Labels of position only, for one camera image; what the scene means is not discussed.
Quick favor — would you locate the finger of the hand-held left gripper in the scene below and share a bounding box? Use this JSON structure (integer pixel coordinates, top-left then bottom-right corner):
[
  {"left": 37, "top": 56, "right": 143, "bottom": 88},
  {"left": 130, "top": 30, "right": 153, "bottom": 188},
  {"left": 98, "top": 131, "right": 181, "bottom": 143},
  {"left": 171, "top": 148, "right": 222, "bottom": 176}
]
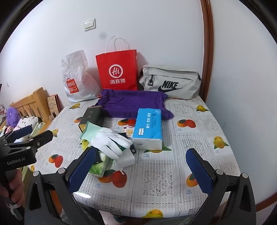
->
[
  {"left": 6, "top": 130, "right": 54, "bottom": 152},
  {"left": 0, "top": 125, "right": 33, "bottom": 143}
]

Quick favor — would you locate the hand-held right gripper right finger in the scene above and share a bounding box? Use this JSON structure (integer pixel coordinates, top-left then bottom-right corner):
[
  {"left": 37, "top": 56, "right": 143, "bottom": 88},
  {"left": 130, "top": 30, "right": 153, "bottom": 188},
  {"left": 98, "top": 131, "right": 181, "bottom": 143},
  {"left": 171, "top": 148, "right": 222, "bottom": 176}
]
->
[{"left": 173, "top": 148, "right": 257, "bottom": 225}]

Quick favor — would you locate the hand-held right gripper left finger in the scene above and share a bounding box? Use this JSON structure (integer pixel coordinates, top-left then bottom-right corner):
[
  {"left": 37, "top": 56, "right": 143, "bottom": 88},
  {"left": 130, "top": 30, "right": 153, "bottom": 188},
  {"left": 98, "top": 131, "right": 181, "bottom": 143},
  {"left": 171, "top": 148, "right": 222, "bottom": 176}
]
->
[{"left": 24, "top": 147, "right": 104, "bottom": 225}]

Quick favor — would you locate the mint green cloth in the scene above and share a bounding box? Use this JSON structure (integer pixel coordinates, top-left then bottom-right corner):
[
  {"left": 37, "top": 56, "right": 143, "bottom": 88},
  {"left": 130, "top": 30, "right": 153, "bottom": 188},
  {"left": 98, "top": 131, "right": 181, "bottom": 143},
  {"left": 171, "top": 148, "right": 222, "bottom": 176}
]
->
[{"left": 80, "top": 121, "right": 102, "bottom": 141}]

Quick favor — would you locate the white glove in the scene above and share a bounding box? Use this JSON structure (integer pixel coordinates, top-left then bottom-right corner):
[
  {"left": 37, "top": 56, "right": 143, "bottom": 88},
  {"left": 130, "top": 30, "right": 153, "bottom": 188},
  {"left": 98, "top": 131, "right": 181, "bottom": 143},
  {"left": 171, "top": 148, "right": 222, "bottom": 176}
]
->
[{"left": 91, "top": 127, "right": 133, "bottom": 160}]

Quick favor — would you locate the white sponge block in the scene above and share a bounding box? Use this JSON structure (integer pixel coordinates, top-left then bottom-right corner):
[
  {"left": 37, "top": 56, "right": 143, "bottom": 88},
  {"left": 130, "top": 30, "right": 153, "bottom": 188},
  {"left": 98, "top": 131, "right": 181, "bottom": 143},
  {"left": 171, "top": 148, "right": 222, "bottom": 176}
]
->
[{"left": 113, "top": 149, "right": 136, "bottom": 168}]

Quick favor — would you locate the dark green box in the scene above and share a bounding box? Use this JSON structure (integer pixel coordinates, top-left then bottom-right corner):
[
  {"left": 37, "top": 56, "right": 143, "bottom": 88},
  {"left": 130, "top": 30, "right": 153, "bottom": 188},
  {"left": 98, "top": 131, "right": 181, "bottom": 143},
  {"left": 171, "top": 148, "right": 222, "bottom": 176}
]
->
[{"left": 78, "top": 106, "right": 104, "bottom": 132}]

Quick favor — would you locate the blue tissue pack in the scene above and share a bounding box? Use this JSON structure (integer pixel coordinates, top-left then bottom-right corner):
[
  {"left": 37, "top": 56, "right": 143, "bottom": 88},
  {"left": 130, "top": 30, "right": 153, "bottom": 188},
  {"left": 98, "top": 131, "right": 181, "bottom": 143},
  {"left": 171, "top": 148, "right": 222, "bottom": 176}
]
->
[{"left": 132, "top": 108, "right": 163, "bottom": 151}]

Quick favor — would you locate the person's left hand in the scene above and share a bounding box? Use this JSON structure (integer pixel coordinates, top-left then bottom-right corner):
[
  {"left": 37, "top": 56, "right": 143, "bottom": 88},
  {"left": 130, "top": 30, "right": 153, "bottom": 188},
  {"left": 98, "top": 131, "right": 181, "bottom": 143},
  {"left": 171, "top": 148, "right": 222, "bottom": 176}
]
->
[{"left": 0, "top": 169, "right": 25, "bottom": 208}]

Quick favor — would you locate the light green case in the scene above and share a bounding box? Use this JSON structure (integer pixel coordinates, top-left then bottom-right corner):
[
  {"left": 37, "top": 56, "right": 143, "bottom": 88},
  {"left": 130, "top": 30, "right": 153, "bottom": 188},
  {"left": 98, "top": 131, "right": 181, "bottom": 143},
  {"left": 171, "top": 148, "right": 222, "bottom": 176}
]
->
[{"left": 32, "top": 122, "right": 47, "bottom": 139}]

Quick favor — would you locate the white spotted pillow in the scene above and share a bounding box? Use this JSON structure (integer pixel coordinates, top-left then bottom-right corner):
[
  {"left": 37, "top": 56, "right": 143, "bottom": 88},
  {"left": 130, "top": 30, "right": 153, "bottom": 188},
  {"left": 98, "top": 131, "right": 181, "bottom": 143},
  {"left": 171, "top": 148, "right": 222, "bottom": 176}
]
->
[{"left": 16, "top": 116, "right": 42, "bottom": 131}]

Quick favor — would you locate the green tissue pack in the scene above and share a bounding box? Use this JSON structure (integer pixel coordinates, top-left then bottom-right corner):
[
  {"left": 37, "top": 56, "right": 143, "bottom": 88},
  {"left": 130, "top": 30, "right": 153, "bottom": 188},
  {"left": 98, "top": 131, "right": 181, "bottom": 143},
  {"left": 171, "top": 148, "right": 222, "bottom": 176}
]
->
[{"left": 90, "top": 151, "right": 115, "bottom": 178}]

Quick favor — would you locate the purple plush toy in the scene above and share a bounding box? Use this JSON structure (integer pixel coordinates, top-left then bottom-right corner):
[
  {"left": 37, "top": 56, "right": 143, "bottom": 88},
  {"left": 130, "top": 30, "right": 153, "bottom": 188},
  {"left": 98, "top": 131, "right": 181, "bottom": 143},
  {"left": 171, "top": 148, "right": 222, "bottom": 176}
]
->
[{"left": 6, "top": 107, "right": 19, "bottom": 127}]

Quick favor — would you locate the wooden headboard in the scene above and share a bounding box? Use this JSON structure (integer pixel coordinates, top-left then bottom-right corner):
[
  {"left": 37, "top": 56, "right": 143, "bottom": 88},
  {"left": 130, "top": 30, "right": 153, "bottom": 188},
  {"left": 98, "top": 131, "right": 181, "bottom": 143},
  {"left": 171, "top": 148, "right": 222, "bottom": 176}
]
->
[{"left": 10, "top": 87, "right": 52, "bottom": 124}]

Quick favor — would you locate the patterned brown box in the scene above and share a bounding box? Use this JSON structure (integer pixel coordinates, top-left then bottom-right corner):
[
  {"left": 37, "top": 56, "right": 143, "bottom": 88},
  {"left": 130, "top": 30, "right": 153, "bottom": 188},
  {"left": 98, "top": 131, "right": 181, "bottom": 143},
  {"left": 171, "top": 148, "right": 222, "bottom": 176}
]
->
[{"left": 47, "top": 94, "right": 60, "bottom": 118}]

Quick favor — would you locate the fruit print tablecloth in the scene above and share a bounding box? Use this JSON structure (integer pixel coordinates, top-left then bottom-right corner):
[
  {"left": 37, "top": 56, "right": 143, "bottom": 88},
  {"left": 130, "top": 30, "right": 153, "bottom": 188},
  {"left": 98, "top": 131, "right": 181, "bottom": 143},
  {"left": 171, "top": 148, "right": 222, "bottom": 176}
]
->
[{"left": 28, "top": 95, "right": 242, "bottom": 219}]

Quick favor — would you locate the white plastic shopping bag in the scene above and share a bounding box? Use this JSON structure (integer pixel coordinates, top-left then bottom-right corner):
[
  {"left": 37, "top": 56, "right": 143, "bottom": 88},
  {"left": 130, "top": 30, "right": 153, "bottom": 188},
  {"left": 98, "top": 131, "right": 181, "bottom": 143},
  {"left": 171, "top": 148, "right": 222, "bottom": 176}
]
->
[{"left": 61, "top": 50, "right": 102, "bottom": 102}]

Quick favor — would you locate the purple towel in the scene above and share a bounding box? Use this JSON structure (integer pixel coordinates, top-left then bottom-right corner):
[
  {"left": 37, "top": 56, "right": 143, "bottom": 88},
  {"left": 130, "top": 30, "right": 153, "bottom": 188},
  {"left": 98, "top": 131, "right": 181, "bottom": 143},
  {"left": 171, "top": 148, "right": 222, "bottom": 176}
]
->
[{"left": 98, "top": 89, "right": 175, "bottom": 120}]

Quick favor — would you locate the grey waist bag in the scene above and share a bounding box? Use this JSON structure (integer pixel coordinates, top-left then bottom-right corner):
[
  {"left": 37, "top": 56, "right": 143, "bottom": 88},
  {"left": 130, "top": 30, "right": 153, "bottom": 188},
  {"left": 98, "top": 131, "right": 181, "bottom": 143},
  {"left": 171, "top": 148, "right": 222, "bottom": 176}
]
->
[{"left": 138, "top": 64, "right": 202, "bottom": 100}]

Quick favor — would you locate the red paper bag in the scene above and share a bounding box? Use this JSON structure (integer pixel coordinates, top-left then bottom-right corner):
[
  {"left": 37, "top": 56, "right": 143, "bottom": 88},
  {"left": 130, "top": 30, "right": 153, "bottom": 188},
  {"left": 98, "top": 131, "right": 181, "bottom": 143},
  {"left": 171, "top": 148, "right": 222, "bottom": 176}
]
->
[{"left": 96, "top": 35, "right": 139, "bottom": 91}]

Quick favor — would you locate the white wall light switch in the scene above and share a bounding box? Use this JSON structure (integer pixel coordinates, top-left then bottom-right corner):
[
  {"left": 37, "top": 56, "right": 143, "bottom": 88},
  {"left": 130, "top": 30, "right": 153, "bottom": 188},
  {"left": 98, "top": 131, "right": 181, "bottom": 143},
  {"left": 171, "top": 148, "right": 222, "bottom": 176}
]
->
[{"left": 84, "top": 18, "right": 96, "bottom": 32}]

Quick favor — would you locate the brown wooden door frame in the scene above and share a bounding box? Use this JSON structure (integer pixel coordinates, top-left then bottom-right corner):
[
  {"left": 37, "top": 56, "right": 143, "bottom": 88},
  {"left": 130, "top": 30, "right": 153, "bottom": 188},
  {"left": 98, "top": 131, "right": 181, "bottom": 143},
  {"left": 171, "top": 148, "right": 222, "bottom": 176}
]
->
[{"left": 200, "top": 0, "right": 215, "bottom": 102}]

